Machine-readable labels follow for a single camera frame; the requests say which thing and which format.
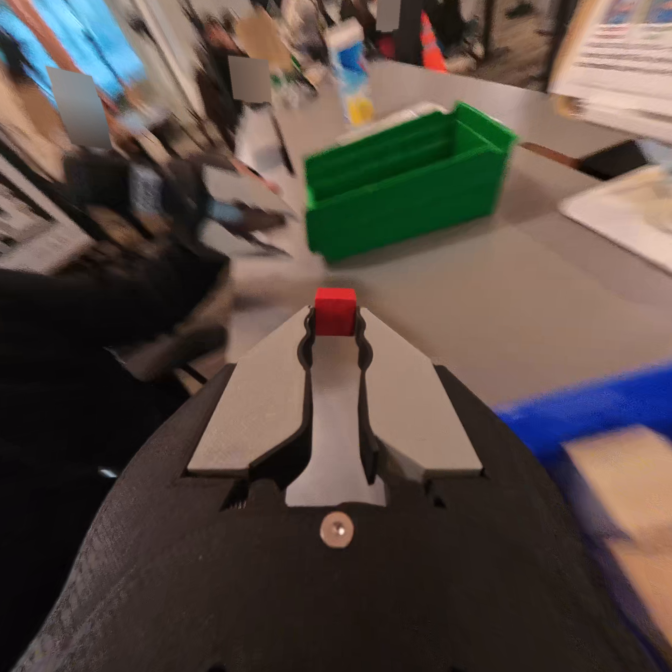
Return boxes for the black phone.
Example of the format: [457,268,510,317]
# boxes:
[580,139,650,182]

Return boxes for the green plastic bin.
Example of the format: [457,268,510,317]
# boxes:
[303,101,519,263]

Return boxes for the wooden document stand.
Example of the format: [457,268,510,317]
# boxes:
[548,0,672,275]

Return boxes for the small red cube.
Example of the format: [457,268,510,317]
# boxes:
[315,288,358,337]

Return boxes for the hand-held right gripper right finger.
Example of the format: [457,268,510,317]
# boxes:
[357,307,484,485]

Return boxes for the blue lit window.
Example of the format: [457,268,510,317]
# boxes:
[0,0,147,106]

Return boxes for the printed instruction sheet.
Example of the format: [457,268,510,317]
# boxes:
[569,0,672,113]

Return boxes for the white paper sheet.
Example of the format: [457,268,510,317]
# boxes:
[336,102,455,145]

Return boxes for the blue plastic bin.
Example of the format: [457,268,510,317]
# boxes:
[493,361,672,672]

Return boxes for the large wooden cube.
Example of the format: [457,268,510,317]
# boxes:
[564,426,672,631]

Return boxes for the wipes canister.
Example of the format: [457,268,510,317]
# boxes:
[328,31,375,127]

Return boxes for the orange traffic cone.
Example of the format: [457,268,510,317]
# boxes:
[420,10,448,73]

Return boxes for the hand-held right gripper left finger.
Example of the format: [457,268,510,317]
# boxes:
[186,306,316,490]

